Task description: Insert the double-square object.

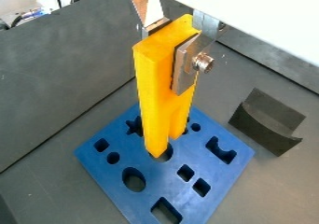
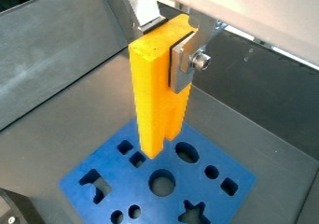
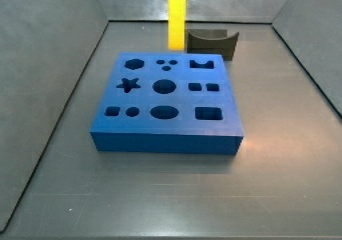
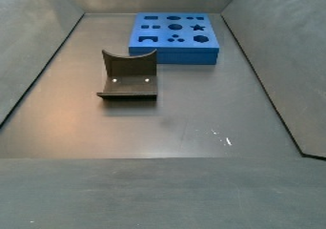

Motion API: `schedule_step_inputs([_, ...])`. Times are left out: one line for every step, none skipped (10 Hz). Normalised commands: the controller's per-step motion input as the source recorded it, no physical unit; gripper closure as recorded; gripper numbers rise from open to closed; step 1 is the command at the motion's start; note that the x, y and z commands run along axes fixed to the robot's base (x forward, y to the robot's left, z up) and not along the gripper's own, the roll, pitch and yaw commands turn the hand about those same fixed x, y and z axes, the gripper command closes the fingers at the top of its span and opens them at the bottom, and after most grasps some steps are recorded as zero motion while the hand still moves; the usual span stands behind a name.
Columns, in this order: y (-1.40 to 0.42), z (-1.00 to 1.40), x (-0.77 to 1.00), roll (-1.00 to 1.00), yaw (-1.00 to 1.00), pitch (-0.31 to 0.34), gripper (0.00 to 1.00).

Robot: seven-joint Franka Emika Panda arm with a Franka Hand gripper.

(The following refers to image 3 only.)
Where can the yellow double-square peg object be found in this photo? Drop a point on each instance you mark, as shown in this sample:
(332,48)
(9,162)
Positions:
(176,24)

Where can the blue shape-sorter block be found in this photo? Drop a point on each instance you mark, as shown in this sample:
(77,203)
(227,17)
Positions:
(168,103)

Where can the dark grey curved cradle block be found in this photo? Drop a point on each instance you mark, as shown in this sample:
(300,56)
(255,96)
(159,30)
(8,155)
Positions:
(211,41)

